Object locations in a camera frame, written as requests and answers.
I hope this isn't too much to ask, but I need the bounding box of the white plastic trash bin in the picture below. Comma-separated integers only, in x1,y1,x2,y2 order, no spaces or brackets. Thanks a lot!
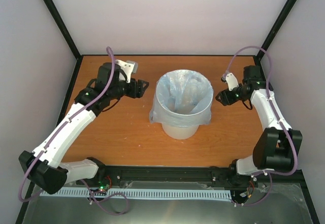
155,69,213,140

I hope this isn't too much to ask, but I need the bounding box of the translucent blue trash bag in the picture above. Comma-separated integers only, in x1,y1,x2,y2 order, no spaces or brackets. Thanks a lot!
148,69,213,129

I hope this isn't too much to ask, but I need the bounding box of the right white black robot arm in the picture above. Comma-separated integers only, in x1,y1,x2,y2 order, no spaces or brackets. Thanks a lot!
216,66,303,178

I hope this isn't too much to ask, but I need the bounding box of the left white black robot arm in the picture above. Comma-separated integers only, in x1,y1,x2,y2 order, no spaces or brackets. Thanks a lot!
19,60,149,194

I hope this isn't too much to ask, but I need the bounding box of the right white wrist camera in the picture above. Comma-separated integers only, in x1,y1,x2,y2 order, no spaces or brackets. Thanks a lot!
221,72,239,91

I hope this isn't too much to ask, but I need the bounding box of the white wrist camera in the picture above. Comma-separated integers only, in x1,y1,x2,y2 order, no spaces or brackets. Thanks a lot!
115,59,138,83
221,72,239,91

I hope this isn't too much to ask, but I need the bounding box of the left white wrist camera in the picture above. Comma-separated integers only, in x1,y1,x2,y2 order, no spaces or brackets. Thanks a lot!
115,59,138,83

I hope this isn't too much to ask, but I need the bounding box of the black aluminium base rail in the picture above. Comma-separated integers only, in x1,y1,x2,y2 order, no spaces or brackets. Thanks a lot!
32,165,304,188

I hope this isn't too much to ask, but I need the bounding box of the light blue slotted cable duct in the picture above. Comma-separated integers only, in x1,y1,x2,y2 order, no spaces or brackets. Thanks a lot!
40,187,232,202

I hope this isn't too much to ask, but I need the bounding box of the left black frame post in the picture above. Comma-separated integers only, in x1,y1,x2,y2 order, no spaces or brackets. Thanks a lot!
43,0,81,60

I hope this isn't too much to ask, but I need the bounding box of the black frame post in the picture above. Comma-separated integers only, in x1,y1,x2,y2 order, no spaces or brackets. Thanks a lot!
43,0,81,60
262,0,297,51

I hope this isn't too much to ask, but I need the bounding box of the grey metal base plate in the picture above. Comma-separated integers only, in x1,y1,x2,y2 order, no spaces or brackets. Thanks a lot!
23,181,313,223

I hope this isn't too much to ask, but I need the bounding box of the right black frame post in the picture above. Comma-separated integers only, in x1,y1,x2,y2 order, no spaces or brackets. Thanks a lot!
262,0,297,51

